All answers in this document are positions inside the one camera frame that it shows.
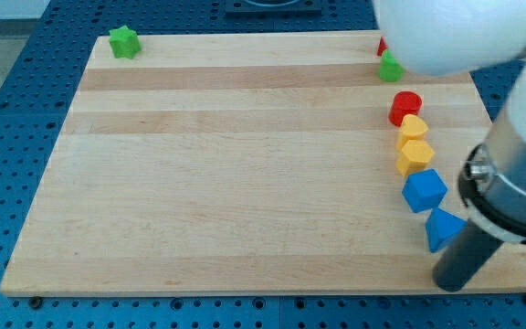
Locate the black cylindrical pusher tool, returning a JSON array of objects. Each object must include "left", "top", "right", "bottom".
[{"left": 432, "top": 220, "right": 503, "bottom": 292}]

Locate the wooden board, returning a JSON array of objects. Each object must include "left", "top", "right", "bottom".
[{"left": 0, "top": 29, "right": 526, "bottom": 298}]

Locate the green rounded block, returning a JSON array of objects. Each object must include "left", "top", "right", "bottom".
[{"left": 378, "top": 49, "right": 405, "bottom": 82}]

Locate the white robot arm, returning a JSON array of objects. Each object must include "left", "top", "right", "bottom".
[{"left": 374, "top": 0, "right": 526, "bottom": 244}]

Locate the red cylinder block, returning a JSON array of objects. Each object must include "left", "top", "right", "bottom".
[{"left": 388, "top": 90, "right": 423, "bottom": 127}]

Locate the blue triangle block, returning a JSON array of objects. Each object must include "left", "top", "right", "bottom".
[{"left": 425, "top": 207, "right": 467, "bottom": 253}]

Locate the yellow hexagon block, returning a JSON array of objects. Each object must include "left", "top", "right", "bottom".
[{"left": 395, "top": 140, "right": 436, "bottom": 177}]

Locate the green star block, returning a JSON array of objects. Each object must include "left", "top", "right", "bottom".
[{"left": 109, "top": 25, "right": 142, "bottom": 59}]

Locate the red block behind arm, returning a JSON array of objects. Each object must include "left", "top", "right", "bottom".
[{"left": 376, "top": 37, "right": 387, "bottom": 57}]

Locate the yellow heart block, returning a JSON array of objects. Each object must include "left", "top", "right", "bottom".
[{"left": 395, "top": 114, "right": 429, "bottom": 151}]

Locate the blue cube block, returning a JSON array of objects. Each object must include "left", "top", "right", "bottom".
[{"left": 402, "top": 169, "right": 447, "bottom": 213}]

